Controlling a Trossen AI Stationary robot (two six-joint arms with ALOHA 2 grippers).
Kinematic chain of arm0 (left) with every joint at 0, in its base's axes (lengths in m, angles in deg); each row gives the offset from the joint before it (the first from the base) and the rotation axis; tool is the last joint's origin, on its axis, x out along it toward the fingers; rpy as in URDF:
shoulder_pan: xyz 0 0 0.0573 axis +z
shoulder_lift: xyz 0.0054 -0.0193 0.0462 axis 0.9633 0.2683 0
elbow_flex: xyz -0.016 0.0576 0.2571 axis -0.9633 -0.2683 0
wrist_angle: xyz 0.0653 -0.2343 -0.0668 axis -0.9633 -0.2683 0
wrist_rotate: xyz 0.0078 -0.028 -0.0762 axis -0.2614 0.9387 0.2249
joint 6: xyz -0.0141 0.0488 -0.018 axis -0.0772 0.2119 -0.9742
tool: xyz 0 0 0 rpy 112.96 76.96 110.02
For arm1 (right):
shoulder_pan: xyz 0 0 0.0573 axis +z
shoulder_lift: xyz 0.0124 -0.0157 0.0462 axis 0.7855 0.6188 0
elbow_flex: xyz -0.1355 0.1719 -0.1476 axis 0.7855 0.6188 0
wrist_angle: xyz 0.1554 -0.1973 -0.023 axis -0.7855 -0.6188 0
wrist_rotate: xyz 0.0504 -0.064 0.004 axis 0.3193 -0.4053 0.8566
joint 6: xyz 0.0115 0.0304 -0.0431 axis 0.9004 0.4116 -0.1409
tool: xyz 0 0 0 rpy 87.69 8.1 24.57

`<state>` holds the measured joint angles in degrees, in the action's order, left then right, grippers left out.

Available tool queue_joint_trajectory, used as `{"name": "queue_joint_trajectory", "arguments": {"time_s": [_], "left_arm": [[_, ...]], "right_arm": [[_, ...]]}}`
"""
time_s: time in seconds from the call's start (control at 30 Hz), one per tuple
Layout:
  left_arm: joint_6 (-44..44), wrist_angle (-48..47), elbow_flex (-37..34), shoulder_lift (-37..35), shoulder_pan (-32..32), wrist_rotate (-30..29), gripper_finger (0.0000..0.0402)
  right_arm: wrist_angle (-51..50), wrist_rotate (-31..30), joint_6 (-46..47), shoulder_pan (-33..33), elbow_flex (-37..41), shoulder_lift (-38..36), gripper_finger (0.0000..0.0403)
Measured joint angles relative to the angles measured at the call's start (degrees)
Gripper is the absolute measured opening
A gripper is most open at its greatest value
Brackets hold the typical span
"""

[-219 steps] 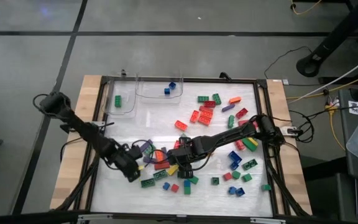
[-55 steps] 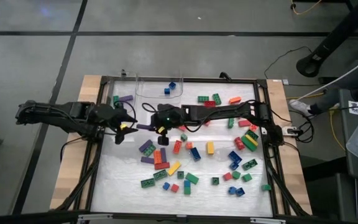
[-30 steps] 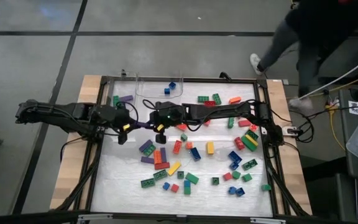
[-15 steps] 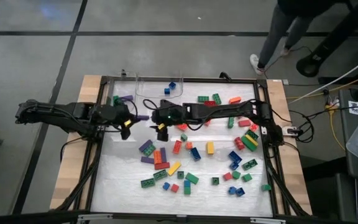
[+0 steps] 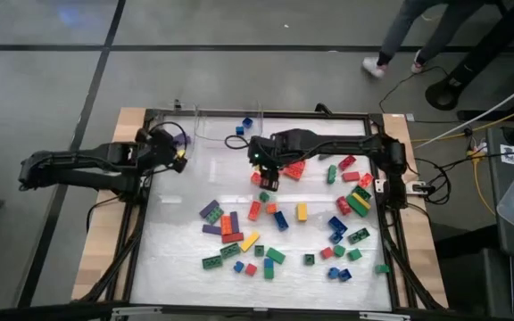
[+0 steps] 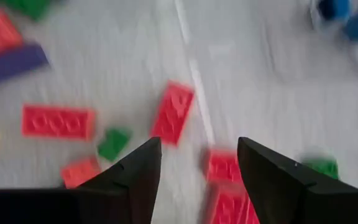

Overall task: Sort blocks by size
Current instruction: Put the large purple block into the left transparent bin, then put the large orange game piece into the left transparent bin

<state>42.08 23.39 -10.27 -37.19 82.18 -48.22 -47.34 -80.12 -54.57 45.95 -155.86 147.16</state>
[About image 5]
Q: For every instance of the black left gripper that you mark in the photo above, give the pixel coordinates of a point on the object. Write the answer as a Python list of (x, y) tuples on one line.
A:
[(159, 147)]

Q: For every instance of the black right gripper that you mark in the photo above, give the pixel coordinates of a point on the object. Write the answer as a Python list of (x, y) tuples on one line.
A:
[(268, 153)]

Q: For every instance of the small green block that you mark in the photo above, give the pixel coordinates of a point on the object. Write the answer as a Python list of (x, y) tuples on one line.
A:
[(259, 250), (339, 251), (382, 269), (354, 255), (309, 260), (268, 274), (264, 196)]

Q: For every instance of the small orange block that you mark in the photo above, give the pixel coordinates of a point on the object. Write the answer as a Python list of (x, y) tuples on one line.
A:
[(271, 208)]

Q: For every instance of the long blue block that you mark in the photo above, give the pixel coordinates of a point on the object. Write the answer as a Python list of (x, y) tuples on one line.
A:
[(280, 220)]

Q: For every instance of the long yellow block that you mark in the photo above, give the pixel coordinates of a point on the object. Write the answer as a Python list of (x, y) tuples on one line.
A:
[(301, 212), (250, 241)]

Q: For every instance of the small blue block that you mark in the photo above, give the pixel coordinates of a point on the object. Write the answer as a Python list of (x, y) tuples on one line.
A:
[(333, 273), (268, 263), (247, 122), (336, 238), (345, 275), (239, 130), (238, 267)]

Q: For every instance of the long red block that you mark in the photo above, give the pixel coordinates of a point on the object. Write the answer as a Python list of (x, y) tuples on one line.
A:
[(232, 237)]

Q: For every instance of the long green block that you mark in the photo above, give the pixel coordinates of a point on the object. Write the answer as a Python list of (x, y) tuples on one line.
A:
[(229, 251), (212, 262)]

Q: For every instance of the small red block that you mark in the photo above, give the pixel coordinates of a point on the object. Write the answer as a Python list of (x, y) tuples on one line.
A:
[(251, 269), (326, 253)]

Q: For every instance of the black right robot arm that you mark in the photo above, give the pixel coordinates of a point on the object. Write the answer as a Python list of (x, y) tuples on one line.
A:
[(337, 143)]

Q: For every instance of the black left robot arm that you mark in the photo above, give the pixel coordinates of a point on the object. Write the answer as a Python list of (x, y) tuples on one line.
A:
[(83, 158)]

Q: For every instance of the clear plastic bin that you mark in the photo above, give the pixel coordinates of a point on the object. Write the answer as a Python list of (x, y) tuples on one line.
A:
[(194, 153), (221, 129)]

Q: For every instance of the small black clamp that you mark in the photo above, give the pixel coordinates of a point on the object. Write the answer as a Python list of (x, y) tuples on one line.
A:
[(177, 105)]

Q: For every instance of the person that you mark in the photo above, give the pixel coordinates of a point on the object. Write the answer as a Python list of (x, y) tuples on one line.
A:
[(400, 31)]

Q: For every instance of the dark cart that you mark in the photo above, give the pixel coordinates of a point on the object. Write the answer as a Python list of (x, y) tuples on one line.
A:
[(502, 249)]

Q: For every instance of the black stand with round foot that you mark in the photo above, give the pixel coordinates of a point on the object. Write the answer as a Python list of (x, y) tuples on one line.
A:
[(484, 49)]

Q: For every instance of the white metal bracket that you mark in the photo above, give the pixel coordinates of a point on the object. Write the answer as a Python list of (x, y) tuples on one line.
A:
[(136, 310), (386, 316)]

